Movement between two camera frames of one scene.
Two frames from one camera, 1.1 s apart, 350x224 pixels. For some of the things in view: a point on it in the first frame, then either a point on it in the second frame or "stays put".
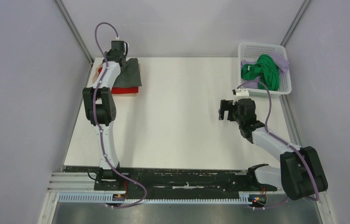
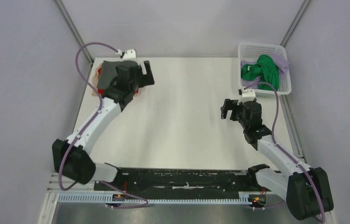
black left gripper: x=124 y=56 -> x=145 y=79
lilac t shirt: x=282 y=63 stays put
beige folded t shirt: x=96 y=75 stays put
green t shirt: x=265 y=69 stays put
